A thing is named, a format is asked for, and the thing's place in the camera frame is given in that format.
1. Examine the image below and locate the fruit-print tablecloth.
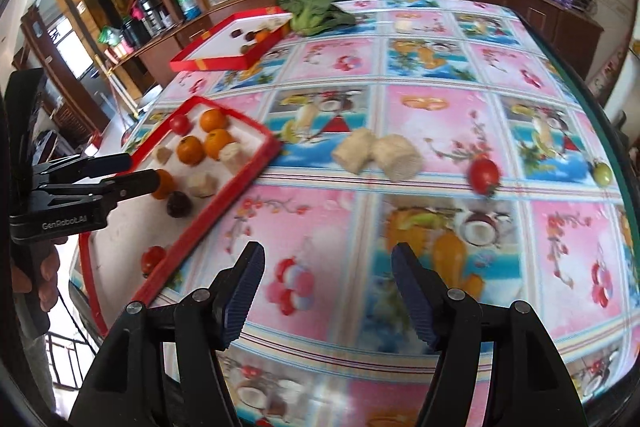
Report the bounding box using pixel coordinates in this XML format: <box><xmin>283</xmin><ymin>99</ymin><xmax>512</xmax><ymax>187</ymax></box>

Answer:
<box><xmin>67</xmin><ymin>0</ymin><xmax>633</xmax><ymax>427</ymax></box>

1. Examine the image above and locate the green tomato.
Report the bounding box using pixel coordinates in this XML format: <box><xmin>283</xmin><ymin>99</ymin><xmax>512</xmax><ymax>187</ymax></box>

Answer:
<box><xmin>592</xmin><ymin>161</ymin><xmax>614</xmax><ymax>186</ymax></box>

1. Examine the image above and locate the wooden cabinet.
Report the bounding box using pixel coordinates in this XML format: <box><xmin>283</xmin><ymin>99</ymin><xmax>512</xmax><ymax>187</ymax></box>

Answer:
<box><xmin>20</xmin><ymin>0</ymin><xmax>606</xmax><ymax>108</ymax></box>

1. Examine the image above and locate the green leafy vegetable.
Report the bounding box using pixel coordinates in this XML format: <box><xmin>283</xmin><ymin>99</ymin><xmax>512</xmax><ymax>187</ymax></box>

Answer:
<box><xmin>276</xmin><ymin>0</ymin><xmax>357</xmax><ymax>36</ymax></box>

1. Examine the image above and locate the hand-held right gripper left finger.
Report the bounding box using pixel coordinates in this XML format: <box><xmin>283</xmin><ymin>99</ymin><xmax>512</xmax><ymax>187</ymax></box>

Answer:
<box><xmin>70</xmin><ymin>241</ymin><xmax>266</xmax><ymax>427</ymax></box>

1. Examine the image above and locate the person's left hand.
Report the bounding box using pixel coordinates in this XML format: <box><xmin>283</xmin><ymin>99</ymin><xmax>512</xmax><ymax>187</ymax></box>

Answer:
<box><xmin>12</xmin><ymin>234</ymin><xmax>68</xmax><ymax>313</ymax></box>

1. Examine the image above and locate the red tray with yellow patches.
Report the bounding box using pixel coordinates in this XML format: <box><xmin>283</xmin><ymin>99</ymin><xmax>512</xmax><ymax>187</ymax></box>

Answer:
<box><xmin>170</xmin><ymin>6</ymin><xmax>293</xmax><ymax>72</ymax></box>

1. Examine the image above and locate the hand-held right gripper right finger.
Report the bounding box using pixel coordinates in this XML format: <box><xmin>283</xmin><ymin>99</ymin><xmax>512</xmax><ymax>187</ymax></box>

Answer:
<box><xmin>391</xmin><ymin>242</ymin><xmax>586</xmax><ymax>427</ymax></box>

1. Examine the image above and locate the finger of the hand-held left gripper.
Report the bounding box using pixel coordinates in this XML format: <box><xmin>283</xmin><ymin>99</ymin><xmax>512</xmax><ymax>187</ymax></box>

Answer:
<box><xmin>32</xmin><ymin>169</ymin><xmax>163</xmax><ymax>208</ymax></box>
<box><xmin>35</xmin><ymin>153</ymin><xmax>133</xmax><ymax>185</ymax></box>

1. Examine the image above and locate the red-rimmed white tray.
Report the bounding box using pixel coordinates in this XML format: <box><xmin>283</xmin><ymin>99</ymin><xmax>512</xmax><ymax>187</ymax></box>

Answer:
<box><xmin>77</xmin><ymin>95</ymin><xmax>283</xmax><ymax>338</ymax></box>

